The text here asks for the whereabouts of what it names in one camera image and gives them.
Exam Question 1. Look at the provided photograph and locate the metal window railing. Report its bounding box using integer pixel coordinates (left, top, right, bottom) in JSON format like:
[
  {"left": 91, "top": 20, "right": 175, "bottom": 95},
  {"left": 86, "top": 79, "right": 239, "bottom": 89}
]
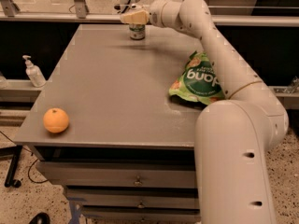
[{"left": 0, "top": 0, "right": 299, "bottom": 27}]

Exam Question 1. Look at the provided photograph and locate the green Dang chips bag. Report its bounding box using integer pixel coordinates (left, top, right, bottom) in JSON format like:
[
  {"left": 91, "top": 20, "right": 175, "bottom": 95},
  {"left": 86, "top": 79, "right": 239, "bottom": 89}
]
[{"left": 168, "top": 51, "right": 225, "bottom": 105}]

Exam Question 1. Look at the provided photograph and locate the black floor cable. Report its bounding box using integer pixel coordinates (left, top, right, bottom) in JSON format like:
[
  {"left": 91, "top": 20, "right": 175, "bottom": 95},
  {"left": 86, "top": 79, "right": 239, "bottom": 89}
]
[{"left": 0, "top": 131, "right": 50, "bottom": 185}]

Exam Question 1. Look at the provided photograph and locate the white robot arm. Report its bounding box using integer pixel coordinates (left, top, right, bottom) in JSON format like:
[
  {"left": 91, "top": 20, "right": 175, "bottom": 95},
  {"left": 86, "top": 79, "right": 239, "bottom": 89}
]
[{"left": 121, "top": 0, "right": 289, "bottom": 224}]

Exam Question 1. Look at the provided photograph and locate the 7up soda can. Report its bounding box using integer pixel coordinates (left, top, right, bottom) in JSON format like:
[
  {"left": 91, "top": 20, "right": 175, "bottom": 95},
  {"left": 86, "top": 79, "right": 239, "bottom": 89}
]
[{"left": 129, "top": 24, "right": 145, "bottom": 40}]

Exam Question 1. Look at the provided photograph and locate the orange fruit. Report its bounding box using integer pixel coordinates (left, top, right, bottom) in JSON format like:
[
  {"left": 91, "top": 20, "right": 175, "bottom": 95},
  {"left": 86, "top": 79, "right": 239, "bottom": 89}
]
[{"left": 43, "top": 108, "right": 69, "bottom": 133}]

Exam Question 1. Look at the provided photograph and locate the black shoe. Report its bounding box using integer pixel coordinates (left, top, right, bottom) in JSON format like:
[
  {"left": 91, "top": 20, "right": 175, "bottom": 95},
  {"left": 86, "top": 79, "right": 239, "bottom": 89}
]
[{"left": 29, "top": 213, "right": 50, "bottom": 224}]

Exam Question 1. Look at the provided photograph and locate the grey drawer cabinet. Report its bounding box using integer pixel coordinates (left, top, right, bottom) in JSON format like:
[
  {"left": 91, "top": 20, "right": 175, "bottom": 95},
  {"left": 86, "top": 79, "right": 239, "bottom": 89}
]
[{"left": 15, "top": 24, "right": 201, "bottom": 224}]

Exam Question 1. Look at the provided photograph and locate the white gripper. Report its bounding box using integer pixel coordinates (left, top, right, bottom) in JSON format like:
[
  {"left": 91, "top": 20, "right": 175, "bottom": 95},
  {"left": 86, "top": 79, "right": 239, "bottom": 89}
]
[{"left": 120, "top": 0, "right": 168, "bottom": 28}]

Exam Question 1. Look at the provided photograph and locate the white pump dispenser bottle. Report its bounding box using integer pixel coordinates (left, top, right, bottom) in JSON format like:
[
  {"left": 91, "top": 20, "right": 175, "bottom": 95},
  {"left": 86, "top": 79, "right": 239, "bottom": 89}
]
[{"left": 22, "top": 55, "right": 46, "bottom": 88}]

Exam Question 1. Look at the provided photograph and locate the black chair leg with caster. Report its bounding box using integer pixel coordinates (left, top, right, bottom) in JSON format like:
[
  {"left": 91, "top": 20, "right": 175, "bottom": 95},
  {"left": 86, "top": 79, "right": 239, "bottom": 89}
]
[{"left": 0, "top": 146, "right": 22, "bottom": 188}]

